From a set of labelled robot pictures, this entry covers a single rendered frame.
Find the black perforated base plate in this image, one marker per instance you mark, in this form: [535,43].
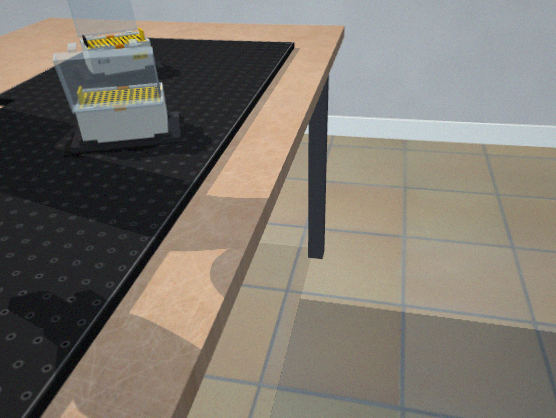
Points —
[77,229]

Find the white tip box with clear lid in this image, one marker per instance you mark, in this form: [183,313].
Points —
[111,16]

